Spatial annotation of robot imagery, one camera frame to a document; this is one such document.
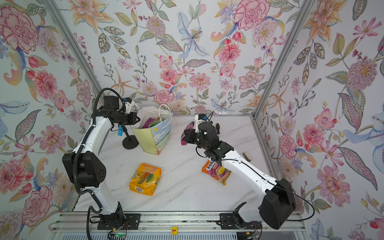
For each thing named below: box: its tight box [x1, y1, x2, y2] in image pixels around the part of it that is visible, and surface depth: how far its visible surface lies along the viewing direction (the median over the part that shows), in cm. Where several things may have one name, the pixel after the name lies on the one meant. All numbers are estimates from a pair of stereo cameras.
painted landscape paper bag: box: [131, 104, 174, 156], surface depth 90 cm
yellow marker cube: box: [170, 226, 179, 235], surface depth 72 cm
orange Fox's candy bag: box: [202, 158, 232, 186], surface depth 90 cm
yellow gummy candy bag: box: [129, 163, 162, 196], surface depth 84 cm
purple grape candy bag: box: [142, 117, 155, 129], surface depth 99 cm
